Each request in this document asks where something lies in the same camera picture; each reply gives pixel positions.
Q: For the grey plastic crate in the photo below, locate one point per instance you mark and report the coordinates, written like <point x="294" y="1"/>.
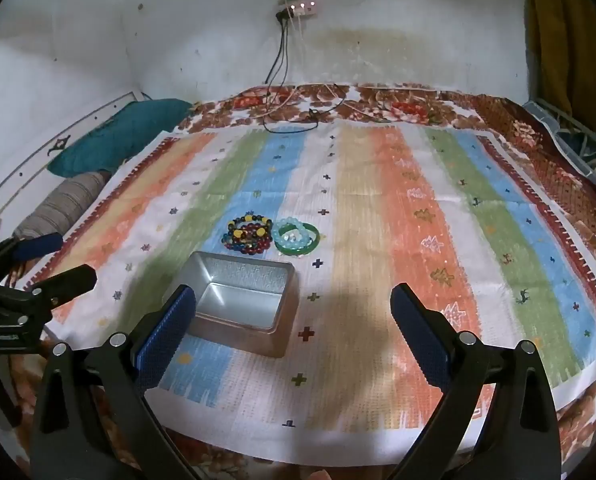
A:
<point x="553" y="115"/>

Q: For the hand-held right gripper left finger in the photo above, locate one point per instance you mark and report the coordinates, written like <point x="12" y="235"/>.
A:
<point x="167" y="340"/>

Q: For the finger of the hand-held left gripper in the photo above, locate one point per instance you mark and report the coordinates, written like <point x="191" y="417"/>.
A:
<point x="67" y="282"/>
<point x="37" y="246"/>

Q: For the white power strip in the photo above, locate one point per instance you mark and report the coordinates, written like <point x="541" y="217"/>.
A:
<point x="303" y="8"/>

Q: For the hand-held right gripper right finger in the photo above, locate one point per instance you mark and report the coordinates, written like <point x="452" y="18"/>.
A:
<point x="418" y="340"/>

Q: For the silver metal tin box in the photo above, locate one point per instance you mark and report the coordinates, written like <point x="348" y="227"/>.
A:
<point x="237" y="305"/>

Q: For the yellow hanging cloth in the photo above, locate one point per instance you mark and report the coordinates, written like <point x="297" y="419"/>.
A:
<point x="568" y="35"/>

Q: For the green jade bangle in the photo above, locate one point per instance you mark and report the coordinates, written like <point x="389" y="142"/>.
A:
<point x="298" y="250"/>

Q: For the grey striped pillow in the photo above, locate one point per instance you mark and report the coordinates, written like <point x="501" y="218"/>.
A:
<point x="62" y="205"/>

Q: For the striped pastel cloth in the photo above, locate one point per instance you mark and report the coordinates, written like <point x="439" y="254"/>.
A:
<point x="368" y="210"/>

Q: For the brown floral blanket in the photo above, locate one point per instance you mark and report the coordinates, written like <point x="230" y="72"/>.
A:
<point x="528" y="125"/>

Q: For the teal cloth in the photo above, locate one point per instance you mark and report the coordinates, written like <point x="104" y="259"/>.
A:
<point x="107" y="140"/>

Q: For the white bed headboard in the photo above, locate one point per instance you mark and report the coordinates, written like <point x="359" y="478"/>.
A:
<point x="37" y="150"/>

